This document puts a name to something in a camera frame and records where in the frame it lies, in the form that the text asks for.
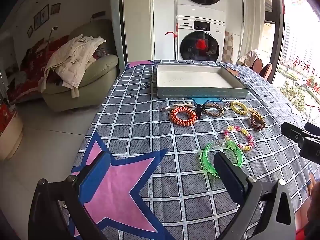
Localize white cabinet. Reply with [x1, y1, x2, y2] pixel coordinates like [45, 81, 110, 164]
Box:
[122, 0, 176, 62]

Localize lower white washing machine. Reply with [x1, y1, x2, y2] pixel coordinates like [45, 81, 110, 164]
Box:
[177, 16, 225, 62]

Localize brown chair far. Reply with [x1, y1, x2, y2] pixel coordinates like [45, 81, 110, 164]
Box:
[251, 58, 263, 73]

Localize cream white jacket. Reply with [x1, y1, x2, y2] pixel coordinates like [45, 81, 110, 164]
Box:
[39, 34, 106, 98]

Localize brown braided bracelet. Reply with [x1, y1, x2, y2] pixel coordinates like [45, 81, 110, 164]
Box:
[203, 102, 226, 118]

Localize brown chair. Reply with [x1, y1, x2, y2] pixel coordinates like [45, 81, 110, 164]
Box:
[259, 63, 272, 80]
[251, 58, 263, 73]

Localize yellow spiral hair tie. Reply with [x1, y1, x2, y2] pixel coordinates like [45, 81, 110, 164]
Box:
[229, 101, 249, 116]

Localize beige bow hair clip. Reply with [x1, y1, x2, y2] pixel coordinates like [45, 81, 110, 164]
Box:
[173, 102, 194, 108]

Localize grey checked star tablecloth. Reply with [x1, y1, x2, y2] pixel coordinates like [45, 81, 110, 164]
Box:
[71, 61, 319, 239]

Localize silver rhinestone hair clip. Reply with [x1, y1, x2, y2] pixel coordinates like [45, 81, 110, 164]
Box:
[161, 106, 193, 111]

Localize brown chair near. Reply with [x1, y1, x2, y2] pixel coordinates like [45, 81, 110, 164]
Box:
[259, 63, 272, 80]

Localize wall picture frames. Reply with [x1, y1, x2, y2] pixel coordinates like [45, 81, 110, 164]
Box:
[27, 3, 61, 38]

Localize beige bag on chair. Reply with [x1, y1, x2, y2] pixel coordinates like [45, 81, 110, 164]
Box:
[236, 49, 260, 68]

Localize black claw hair clip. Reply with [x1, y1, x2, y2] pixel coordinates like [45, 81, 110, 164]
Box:
[194, 103, 206, 120]

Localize red handled mop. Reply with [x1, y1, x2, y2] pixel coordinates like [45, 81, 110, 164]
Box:
[165, 22, 178, 60]

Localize teal white tray box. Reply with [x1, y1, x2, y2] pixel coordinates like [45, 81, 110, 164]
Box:
[156, 64, 249, 99]

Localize green translucent bangle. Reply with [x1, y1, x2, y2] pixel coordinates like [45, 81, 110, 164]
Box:
[200, 139, 243, 178]

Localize checkered hanging towel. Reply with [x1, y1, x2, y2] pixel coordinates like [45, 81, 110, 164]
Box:
[222, 31, 234, 63]

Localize brown spiral hair tie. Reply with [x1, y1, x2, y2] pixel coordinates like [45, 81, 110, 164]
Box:
[250, 114, 266, 132]

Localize orange white spiral hair tie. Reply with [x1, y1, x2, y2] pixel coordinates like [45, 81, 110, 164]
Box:
[169, 106, 198, 127]

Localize pink yellow beaded bracelet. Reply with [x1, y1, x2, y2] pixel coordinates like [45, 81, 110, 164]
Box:
[223, 125, 256, 152]

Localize olive green armchair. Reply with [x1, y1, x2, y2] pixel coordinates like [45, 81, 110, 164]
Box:
[41, 19, 119, 112]

